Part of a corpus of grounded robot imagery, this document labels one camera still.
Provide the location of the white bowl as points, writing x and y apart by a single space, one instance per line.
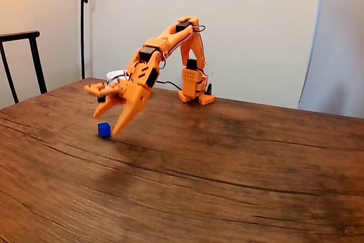
113 74

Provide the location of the black table clamp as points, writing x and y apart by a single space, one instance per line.
210 89

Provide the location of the orange camera mount with camera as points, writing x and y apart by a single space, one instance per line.
98 88

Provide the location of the black floor lamp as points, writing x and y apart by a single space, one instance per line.
82 26

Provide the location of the black chair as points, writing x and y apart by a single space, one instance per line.
20 34

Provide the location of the blue cube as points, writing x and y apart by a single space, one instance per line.
103 129

